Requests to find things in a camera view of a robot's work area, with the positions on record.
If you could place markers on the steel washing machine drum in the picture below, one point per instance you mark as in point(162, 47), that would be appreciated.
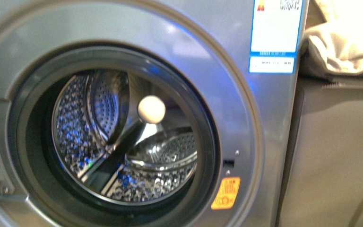
point(104, 146)

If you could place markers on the grey front-load washing machine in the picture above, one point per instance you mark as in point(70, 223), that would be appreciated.
point(197, 51)

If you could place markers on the white round drum hub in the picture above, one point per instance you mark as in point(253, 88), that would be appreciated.
point(151, 109)

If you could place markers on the orange warning sticker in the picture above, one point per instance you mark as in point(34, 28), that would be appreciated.
point(227, 193)

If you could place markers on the white blue energy label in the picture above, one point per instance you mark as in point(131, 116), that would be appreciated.
point(274, 36)

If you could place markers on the grey cabinet beside washer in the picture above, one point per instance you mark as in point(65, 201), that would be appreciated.
point(323, 176)

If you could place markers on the beige cloth pile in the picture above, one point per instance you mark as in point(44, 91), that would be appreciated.
point(333, 39)

